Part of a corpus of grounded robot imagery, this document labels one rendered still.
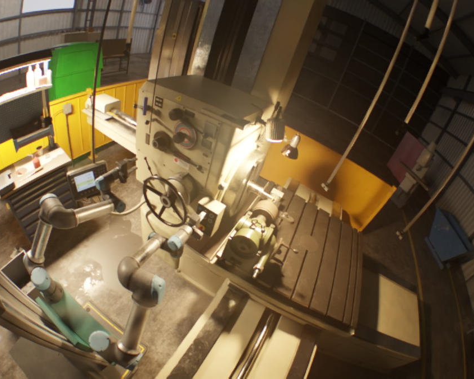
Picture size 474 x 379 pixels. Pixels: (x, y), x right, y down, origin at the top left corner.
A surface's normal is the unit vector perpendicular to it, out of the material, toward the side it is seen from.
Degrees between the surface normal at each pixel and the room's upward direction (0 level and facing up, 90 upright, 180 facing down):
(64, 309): 0
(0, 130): 90
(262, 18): 90
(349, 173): 90
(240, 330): 0
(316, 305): 0
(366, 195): 90
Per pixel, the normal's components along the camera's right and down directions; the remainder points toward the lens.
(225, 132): -0.44, 0.47
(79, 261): 0.28, -0.74
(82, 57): 0.88, 0.41
